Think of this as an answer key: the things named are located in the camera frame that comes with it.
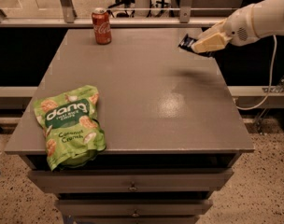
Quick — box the black office chair base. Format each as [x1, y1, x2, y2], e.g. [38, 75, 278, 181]
[106, 0, 137, 18]

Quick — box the grey drawer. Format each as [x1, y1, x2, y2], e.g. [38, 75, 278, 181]
[55, 200, 212, 217]
[28, 168, 234, 193]

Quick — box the top grey drawer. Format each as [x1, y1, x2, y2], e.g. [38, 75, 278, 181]
[28, 168, 234, 193]

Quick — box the green dang chips bag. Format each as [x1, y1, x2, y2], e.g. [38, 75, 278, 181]
[33, 85, 107, 171]

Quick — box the blue rxbar blueberry bar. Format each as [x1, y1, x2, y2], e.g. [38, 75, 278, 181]
[178, 35, 215, 58]

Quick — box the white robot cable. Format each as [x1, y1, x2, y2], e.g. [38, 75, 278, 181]
[235, 35, 278, 111]

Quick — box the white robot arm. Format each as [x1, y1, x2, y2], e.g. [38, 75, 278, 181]
[192, 0, 284, 53]

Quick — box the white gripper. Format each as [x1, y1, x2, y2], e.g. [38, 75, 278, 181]
[192, 4, 260, 53]

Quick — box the metal glass railing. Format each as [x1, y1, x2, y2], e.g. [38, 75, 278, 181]
[0, 0, 262, 28]

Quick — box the red coke can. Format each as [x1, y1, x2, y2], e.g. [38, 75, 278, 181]
[92, 7, 112, 45]

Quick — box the grey drawer cabinet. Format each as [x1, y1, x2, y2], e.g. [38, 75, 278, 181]
[6, 28, 254, 224]

